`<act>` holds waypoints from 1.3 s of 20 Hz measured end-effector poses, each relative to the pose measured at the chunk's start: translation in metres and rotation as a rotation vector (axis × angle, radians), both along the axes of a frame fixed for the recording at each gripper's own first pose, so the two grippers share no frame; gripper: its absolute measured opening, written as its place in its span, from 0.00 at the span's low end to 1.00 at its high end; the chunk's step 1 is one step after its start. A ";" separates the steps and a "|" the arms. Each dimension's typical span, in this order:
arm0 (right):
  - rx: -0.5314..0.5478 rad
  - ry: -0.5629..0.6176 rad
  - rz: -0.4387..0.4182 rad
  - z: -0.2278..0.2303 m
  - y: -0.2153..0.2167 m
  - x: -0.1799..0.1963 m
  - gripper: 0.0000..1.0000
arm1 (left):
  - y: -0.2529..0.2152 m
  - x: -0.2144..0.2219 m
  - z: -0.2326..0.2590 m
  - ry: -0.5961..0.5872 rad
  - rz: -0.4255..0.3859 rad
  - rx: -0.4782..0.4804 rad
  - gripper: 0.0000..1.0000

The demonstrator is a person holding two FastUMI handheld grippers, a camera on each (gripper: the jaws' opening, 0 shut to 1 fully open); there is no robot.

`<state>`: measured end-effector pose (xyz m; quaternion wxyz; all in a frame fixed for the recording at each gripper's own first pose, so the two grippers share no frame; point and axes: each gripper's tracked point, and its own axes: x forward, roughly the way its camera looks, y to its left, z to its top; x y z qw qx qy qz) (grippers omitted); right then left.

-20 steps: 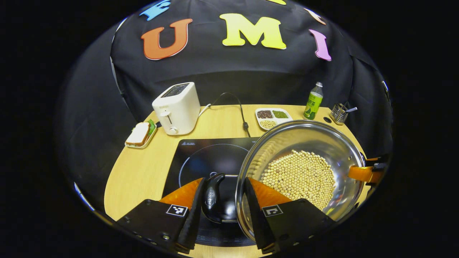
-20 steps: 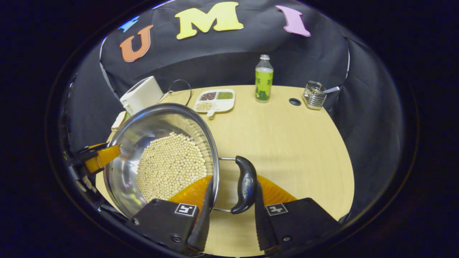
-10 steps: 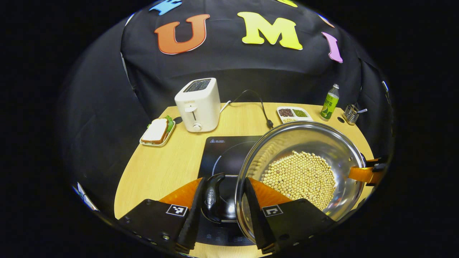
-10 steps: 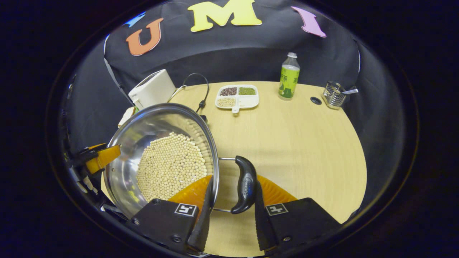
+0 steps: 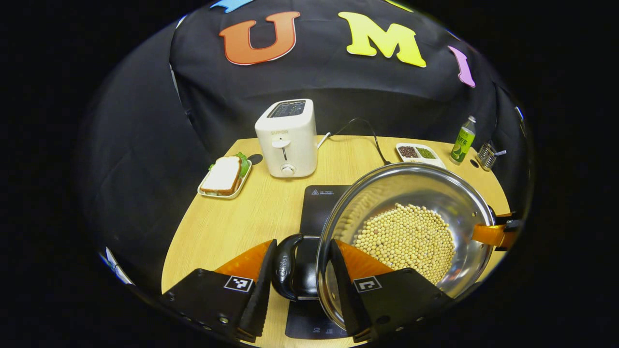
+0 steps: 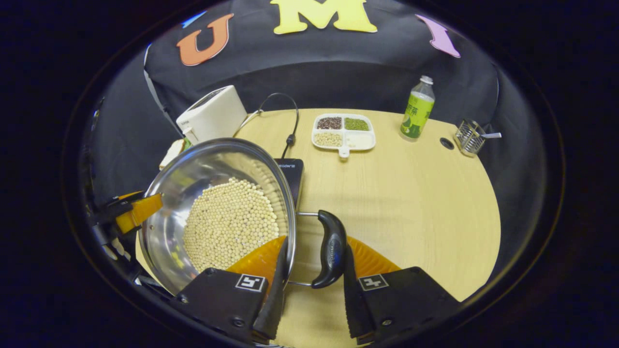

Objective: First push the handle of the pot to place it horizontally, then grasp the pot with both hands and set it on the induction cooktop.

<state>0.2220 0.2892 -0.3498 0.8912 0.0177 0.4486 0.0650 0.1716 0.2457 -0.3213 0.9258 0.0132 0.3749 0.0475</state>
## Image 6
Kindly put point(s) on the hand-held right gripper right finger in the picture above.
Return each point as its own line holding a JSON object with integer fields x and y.
{"x": 353, "y": 299}

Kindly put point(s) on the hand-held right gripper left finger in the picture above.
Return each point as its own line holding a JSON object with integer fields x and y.
{"x": 275, "y": 299}

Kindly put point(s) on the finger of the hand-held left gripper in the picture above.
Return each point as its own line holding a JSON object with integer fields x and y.
{"x": 140, "y": 212}

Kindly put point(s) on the stainless steel pot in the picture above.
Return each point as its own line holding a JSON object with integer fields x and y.
{"x": 179, "y": 193}

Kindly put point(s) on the large soybean pile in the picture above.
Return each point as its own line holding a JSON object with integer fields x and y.
{"x": 227, "y": 222}

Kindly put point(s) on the black induction cooktop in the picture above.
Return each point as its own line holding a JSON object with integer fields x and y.
{"x": 291, "y": 176}

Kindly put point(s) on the white bread sandwich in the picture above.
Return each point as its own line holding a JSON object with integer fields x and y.
{"x": 171, "y": 153}

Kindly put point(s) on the white divided dish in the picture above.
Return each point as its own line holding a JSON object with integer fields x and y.
{"x": 360, "y": 141}

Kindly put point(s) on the small soybean pile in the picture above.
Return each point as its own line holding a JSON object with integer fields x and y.
{"x": 328, "y": 139}

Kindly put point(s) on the green mung bean pile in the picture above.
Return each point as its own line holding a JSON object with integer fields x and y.
{"x": 356, "y": 124}

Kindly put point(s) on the red bean pile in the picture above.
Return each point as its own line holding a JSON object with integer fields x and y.
{"x": 329, "y": 123}

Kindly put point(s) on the green label drink bottle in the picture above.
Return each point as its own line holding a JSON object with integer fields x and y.
{"x": 416, "y": 116}

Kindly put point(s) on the metal utensil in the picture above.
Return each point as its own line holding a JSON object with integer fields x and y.
{"x": 492, "y": 136}

